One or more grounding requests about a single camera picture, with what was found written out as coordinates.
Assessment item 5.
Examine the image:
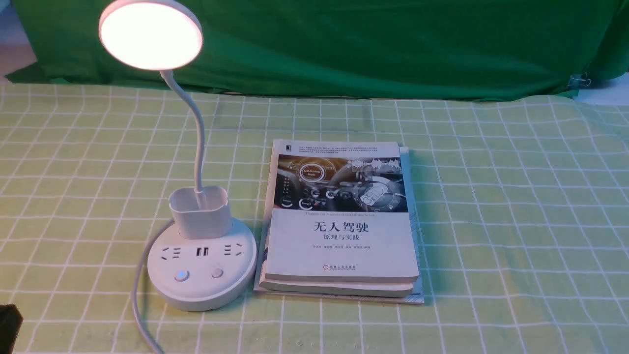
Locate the white desk lamp with base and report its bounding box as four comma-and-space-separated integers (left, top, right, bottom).
98, 0, 257, 312

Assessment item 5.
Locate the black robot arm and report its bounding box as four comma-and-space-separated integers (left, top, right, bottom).
0, 304, 24, 354

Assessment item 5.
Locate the white top book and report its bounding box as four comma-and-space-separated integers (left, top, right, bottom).
264, 139, 420, 283

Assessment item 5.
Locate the green backdrop cloth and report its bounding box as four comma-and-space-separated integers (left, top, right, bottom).
9, 0, 628, 101

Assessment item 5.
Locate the bottom striped book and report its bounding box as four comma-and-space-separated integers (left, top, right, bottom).
254, 146, 425, 305

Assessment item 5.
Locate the green checkered tablecloth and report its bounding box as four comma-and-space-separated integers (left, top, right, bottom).
0, 84, 629, 354

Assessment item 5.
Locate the metal binder clip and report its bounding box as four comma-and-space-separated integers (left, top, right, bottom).
567, 72, 592, 90

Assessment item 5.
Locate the white lamp power cable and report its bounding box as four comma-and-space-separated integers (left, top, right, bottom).
131, 219, 176, 354

